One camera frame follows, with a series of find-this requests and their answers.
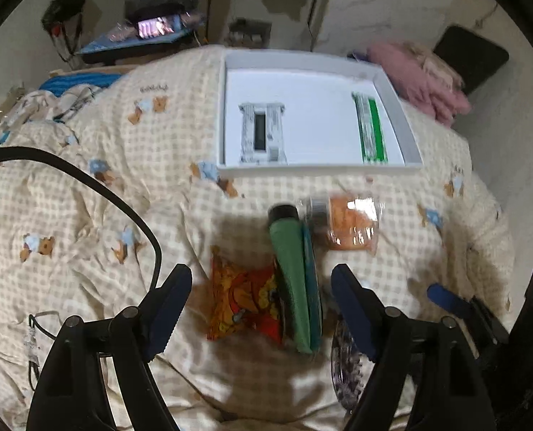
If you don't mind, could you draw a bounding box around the pink folded blanket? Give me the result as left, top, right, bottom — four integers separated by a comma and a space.
367, 42, 471, 128

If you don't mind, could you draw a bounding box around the green snack bar packet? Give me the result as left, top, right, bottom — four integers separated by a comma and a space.
351, 92, 387, 163

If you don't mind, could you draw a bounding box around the black side table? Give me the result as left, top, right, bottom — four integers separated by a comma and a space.
77, 29, 195, 65

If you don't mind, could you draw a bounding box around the green hand cream tube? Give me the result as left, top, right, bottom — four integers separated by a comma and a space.
268, 203, 313, 354

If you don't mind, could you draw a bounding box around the dark brown hair claw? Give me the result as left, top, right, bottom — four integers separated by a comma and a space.
331, 316, 366, 413

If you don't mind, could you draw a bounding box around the black office chair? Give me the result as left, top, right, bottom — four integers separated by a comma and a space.
433, 24, 510, 96

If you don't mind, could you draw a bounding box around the blue toothpaste box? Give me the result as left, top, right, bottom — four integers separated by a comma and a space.
302, 222, 323, 352

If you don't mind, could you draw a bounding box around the white shallow cardboard box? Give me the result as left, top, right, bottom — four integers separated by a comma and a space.
216, 49, 422, 177

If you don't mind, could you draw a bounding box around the black hanging bag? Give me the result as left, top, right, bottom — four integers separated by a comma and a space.
41, 0, 86, 63

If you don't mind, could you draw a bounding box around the white black snack packet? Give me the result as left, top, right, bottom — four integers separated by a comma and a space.
239, 102, 287, 164

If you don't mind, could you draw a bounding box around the thick black cable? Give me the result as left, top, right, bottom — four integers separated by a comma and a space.
0, 145, 163, 293

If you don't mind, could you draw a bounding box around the beige folded cloth stack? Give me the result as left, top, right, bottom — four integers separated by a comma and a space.
402, 41, 464, 91

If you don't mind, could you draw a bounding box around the beige checkered puppy duvet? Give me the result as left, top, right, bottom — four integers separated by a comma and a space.
0, 47, 514, 430

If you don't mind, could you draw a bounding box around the packaged orange bread bun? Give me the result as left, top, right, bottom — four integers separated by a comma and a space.
302, 194, 382, 255

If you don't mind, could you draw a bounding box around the red yellow chip bag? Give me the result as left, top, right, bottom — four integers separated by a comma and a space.
207, 246, 284, 346

